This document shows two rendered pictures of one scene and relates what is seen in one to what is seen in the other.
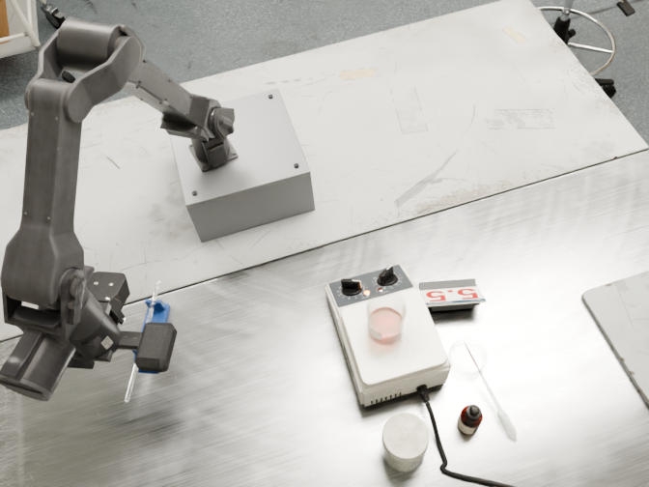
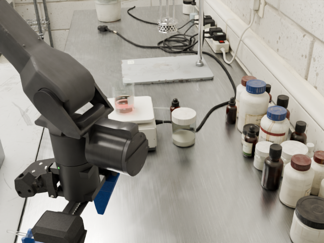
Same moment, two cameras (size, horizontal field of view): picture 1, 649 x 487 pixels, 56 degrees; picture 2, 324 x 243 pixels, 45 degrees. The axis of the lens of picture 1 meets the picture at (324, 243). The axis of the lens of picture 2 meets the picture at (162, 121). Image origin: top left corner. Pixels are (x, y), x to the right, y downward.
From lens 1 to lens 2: 82 cm
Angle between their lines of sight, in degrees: 62
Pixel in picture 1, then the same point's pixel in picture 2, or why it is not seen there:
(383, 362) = (143, 112)
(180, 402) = (120, 235)
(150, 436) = not seen: outside the picture
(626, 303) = (134, 75)
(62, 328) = (107, 102)
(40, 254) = (60, 58)
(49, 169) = (9, 10)
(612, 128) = not seen: hidden behind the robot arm
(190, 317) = not seen: hidden behind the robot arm
